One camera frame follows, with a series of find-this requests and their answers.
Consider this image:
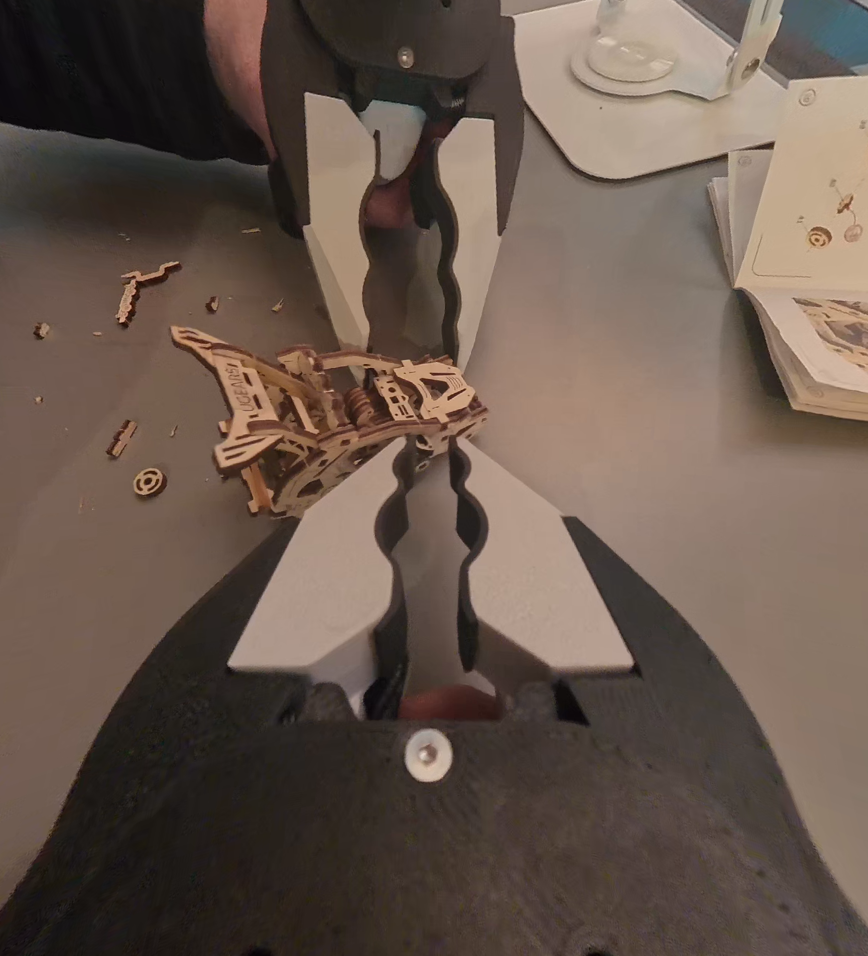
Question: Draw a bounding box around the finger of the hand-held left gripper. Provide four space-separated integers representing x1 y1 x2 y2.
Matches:
304 92 384 350
436 112 507 364

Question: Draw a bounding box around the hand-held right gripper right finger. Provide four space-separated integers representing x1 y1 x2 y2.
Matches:
449 441 636 711

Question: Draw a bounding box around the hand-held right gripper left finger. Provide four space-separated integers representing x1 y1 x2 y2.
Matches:
227 439 414 719

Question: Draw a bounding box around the wooden mechanical model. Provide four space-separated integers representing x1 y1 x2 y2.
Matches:
171 325 491 520

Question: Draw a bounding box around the perforated wooden link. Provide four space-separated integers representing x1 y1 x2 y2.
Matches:
374 373 416 423

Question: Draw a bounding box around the person's left forearm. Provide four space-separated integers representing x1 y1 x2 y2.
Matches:
0 0 270 165

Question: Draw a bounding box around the person's right hand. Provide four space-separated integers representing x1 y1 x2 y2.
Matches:
402 682 503 722

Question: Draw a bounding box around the person's left hand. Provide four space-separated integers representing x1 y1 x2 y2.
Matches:
204 0 418 229

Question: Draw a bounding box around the white tablet stand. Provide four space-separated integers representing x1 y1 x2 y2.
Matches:
512 0 789 182

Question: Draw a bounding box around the zigzag wooden piece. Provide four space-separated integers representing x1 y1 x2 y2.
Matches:
122 261 182 292

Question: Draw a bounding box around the open instruction booklet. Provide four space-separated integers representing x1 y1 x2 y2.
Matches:
706 75 868 428

